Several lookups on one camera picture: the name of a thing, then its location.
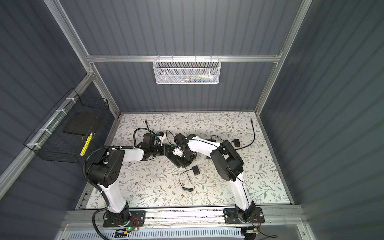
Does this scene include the small black adapter with cable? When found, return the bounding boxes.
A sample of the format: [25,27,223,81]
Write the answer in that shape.
[179,164,201,193]

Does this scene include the items in white basket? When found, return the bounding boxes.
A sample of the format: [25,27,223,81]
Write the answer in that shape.
[177,74,219,84]

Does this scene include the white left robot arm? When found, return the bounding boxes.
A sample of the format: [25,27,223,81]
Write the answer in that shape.
[82,128,173,240]

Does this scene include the long black power brick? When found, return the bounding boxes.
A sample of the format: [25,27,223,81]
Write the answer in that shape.
[164,148,182,168]

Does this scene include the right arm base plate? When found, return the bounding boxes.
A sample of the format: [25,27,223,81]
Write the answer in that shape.
[223,208,265,224]

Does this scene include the black power adapter with cable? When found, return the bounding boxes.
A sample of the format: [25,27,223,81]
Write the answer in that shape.
[211,135,241,148]

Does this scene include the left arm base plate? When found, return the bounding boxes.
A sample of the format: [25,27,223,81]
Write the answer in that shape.
[103,210,146,228]

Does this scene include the long black cable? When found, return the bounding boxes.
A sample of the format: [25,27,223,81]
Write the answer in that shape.
[144,119,256,151]

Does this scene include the black wire wall basket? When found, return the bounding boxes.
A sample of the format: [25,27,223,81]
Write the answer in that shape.
[24,91,110,163]

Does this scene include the white wire mesh basket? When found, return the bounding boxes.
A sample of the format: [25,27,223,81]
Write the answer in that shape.
[153,59,222,85]

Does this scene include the white slotted cable duct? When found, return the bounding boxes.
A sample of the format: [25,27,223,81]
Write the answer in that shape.
[67,227,245,240]

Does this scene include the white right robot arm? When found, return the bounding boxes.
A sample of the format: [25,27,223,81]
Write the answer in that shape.
[167,134,256,223]

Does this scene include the yellow striped tool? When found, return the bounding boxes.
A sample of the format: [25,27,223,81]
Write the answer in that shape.
[80,133,94,157]

